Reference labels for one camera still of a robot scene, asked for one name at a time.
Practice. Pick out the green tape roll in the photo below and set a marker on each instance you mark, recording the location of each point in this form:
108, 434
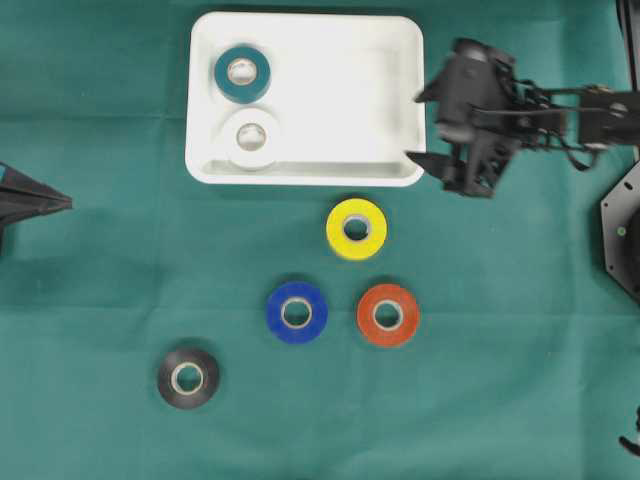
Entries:
242, 74

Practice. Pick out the black tape roll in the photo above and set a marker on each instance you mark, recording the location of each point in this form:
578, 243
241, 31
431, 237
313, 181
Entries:
188, 378

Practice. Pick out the yellow tape roll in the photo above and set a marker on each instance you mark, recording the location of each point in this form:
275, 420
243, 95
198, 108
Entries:
356, 229

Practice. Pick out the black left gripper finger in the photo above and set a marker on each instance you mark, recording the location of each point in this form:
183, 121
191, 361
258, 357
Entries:
14, 181
13, 211

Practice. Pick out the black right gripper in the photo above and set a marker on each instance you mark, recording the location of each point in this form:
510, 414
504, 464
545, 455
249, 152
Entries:
523, 117

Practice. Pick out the white tape roll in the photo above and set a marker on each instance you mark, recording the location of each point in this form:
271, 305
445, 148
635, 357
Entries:
251, 138

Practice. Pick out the white rectangular plastic case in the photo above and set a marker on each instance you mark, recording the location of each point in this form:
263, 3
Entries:
342, 88

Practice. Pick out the red tape roll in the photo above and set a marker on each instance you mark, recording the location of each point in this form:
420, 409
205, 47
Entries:
388, 315

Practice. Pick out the blue tape roll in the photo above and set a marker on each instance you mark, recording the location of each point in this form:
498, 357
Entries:
296, 312

